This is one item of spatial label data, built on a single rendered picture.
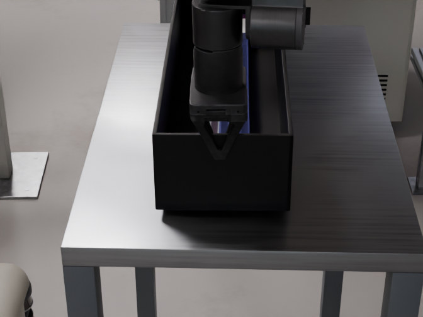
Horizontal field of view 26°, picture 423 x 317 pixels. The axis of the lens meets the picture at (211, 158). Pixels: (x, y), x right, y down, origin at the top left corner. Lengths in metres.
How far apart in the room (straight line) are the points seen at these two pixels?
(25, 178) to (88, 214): 1.58
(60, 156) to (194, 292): 0.78
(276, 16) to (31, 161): 1.91
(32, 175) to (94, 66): 0.78
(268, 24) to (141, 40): 0.68
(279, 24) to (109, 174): 0.38
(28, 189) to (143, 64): 1.20
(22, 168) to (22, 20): 1.18
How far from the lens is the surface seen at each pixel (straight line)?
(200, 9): 1.02
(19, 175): 2.80
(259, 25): 1.01
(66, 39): 3.67
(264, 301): 2.29
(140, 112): 1.43
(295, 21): 1.01
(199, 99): 1.05
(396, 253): 1.14
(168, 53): 1.32
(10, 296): 1.93
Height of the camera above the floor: 1.48
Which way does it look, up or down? 31 degrees down
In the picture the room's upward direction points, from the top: straight up
